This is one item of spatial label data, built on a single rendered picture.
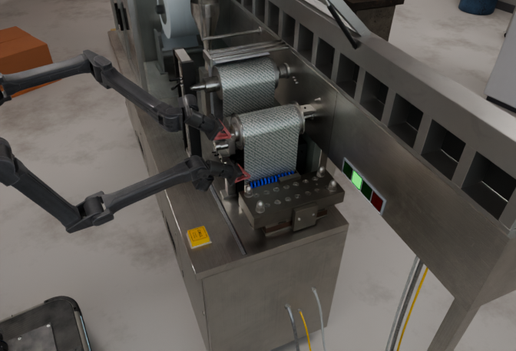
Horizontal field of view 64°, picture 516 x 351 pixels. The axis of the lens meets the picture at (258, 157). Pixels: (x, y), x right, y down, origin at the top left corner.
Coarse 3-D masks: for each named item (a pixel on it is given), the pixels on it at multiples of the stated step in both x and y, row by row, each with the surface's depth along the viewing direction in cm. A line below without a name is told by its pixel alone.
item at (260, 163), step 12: (276, 144) 164; (288, 144) 167; (252, 156) 163; (264, 156) 165; (276, 156) 168; (288, 156) 171; (252, 168) 167; (264, 168) 169; (276, 168) 172; (288, 168) 175; (252, 180) 171
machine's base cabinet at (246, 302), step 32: (160, 192) 242; (288, 256) 167; (320, 256) 177; (192, 288) 200; (224, 288) 162; (256, 288) 171; (288, 288) 181; (320, 288) 193; (224, 320) 176; (256, 320) 187; (288, 320) 199
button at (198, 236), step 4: (196, 228) 164; (200, 228) 164; (204, 228) 164; (188, 232) 163; (192, 232) 163; (196, 232) 163; (200, 232) 163; (204, 232) 163; (188, 236) 163; (192, 236) 161; (196, 236) 161; (200, 236) 161; (204, 236) 161; (208, 236) 162; (192, 240) 159; (196, 240) 159; (200, 240) 160; (204, 240) 160; (208, 240) 161; (192, 244) 159; (196, 244) 160
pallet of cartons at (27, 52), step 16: (0, 32) 450; (16, 32) 451; (0, 48) 417; (16, 48) 417; (32, 48) 419; (0, 64) 402; (16, 64) 413; (32, 64) 426; (48, 64) 439; (16, 96) 426
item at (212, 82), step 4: (212, 76) 172; (216, 76) 172; (204, 80) 170; (208, 80) 170; (212, 80) 170; (216, 80) 170; (208, 84) 169; (212, 84) 170; (216, 84) 170; (208, 88) 170; (212, 88) 171; (216, 88) 171; (208, 92) 172
